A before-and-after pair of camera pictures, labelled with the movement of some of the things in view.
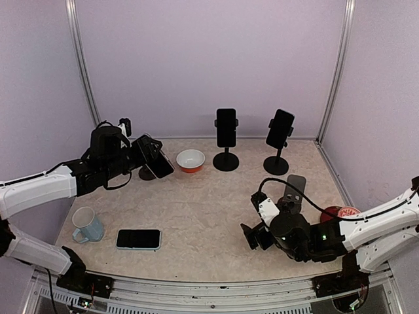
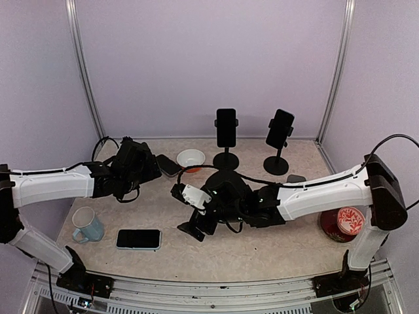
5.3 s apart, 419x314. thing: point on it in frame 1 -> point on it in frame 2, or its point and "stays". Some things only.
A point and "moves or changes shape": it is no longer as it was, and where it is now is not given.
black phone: (160, 165) moves or changes shape
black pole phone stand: (226, 161) stays
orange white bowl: (190, 161) stays
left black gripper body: (117, 164) -> (146, 175)
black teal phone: (226, 127) stays
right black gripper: (251, 235) -> (189, 227)
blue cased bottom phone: (139, 239) stays
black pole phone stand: (277, 165) stays
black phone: (280, 129) stays
